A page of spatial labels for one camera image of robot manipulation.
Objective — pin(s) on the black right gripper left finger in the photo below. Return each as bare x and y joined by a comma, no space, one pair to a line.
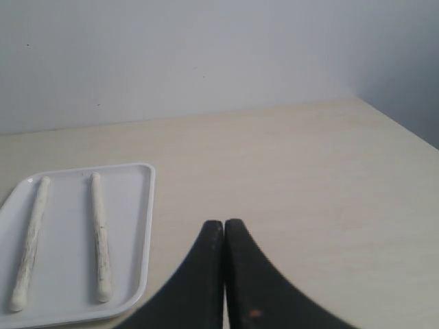
194,295

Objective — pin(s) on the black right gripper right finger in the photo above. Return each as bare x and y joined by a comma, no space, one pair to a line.
258,295

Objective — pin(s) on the white rectangular plastic tray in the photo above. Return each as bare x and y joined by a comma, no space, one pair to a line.
63,288

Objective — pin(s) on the white wooden drumstick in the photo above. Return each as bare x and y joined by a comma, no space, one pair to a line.
18,298
104,274

